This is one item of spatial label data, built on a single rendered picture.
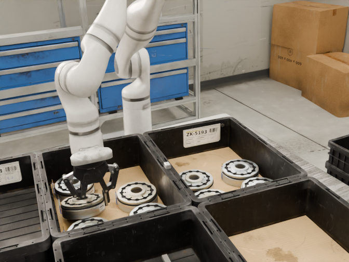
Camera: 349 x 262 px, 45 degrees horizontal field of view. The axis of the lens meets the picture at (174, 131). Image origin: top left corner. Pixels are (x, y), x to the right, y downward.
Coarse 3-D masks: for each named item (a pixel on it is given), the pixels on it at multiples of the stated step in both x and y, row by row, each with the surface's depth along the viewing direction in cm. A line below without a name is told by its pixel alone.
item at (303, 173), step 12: (216, 120) 131; (144, 132) 124; (156, 132) 125; (252, 132) 122; (264, 144) 115; (300, 168) 102; (180, 180) 99; (276, 180) 98; (192, 192) 94; (228, 192) 94; (192, 204) 92
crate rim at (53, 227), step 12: (144, 144) 117; (156, 156) 110; (48, 192) 96; (180, 192) 94; (48, 204) 92; (180, 204) 90; (48, 216) 88; (132, 216) 87; (84, 228) 84; (96, 228) 84
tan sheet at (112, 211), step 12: (132, 168) 125; (108, 180) 119; (120, 180) 119; (132, 180) 119; (144, 180) 119; (96, 192) 114; (60, 204) 109; (108, 204) 109; (60, 216) 105; (96, 216) 104; (108, 216) 104; (120, 216) 104; (60, 228) 100
